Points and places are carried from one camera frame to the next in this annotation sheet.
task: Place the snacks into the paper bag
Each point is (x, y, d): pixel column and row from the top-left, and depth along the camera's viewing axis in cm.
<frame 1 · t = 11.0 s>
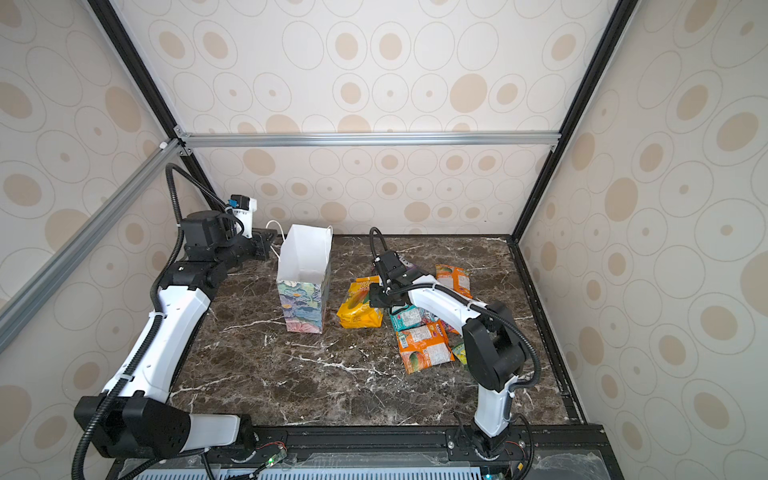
left hand: (279, 226, 73), fingers closed
right hand: (374, 298, 91), fingers closed
floral paper bag: (304, 255, 98), point 14 cm above the table
yellow mango gummy bag: (356, 312, 92), point 8 cm above the table
orange mango snack bag: (425, 346, 89), point 4 cm above the table
orange snack bag at back: (455, 278, 105), point 4 cm above the table
teal snack bag: (405, 317, 96), point 3 cm above the table

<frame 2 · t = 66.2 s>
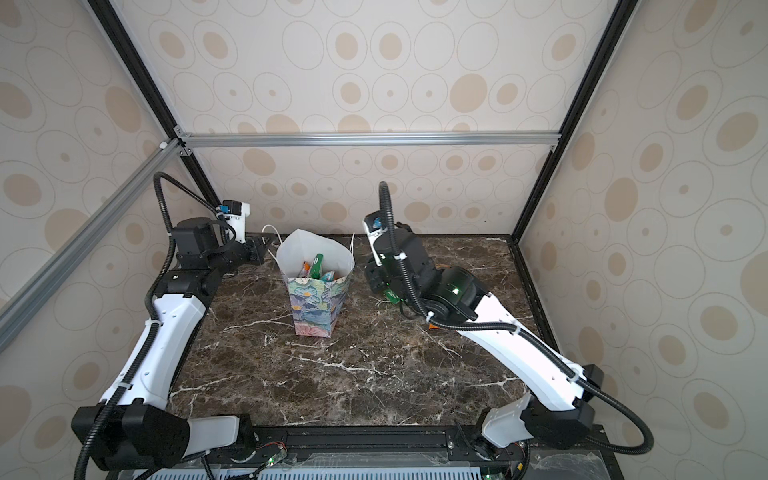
left hand: (277, 230, 72), fingers closed
right hand: (374, 255, 63), fingers open
green Fox's candy bag: (316, 265, 92), point 17 cm above the table
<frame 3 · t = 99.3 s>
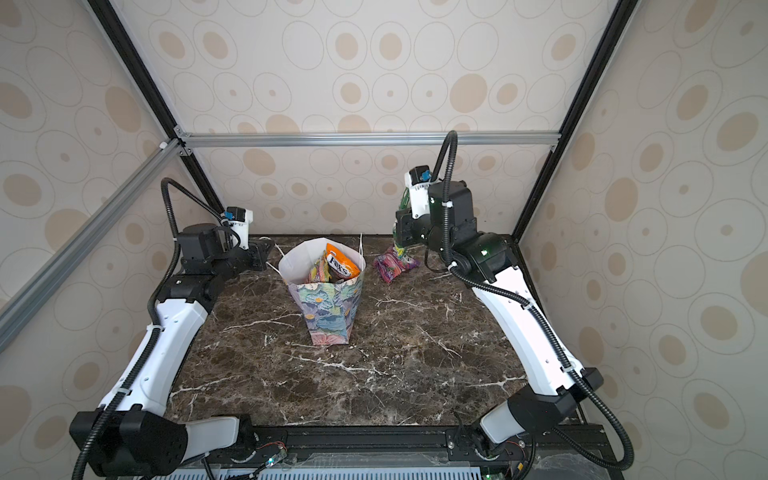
left hand: (275, 236, 73), fingers closed
right hand: (397, 213, 64), fingers closed
purple pink snack bag: (389, 266, 108), point 4 cm above the table
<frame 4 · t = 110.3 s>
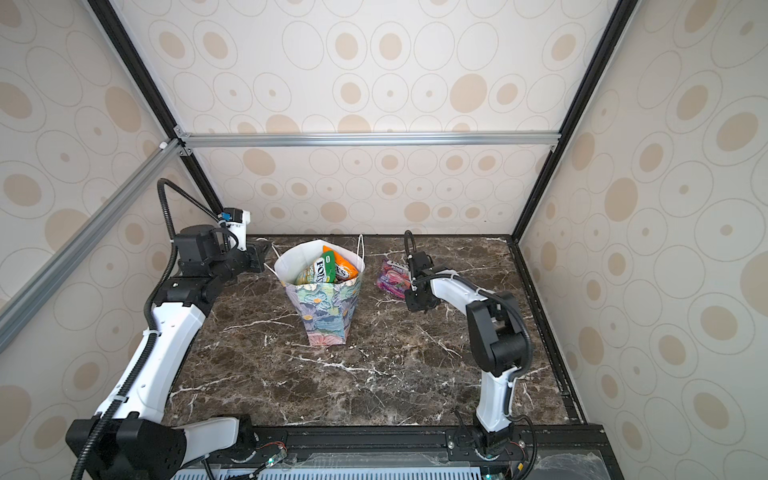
left hand: (273, 237, 73), fingers closed
right hand: (417, 303, 97), fingers open
purple pink snack bag: (394, 278, 105), point 4 cm above the table
green spring tea snack bag: (323, 270, 83), point 23 cm above the table
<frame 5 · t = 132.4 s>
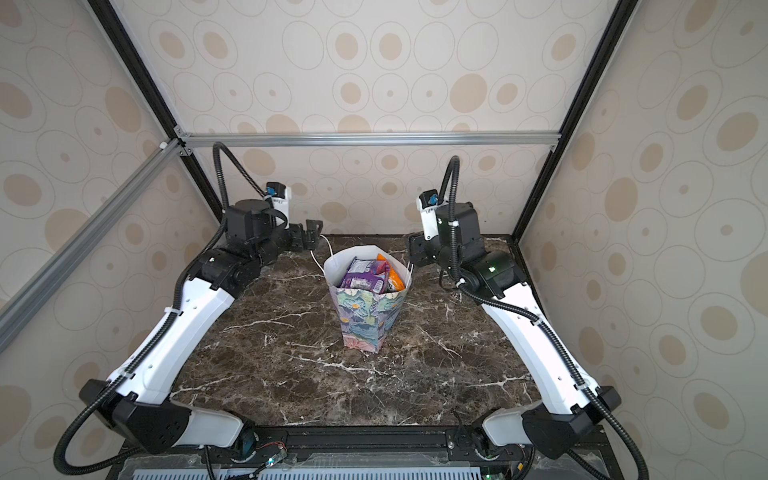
left hand: (308, 215, 69), fingers open
right hand: (418, 233, 68), fingers open
floral paper bag: (365, 316, 78), point 19 cm above the table
orange snack bag at back: (396, 282, 82), point 21 cm above the table
purple pink snack bag: (367, 275, 81), point 24 cm above the table
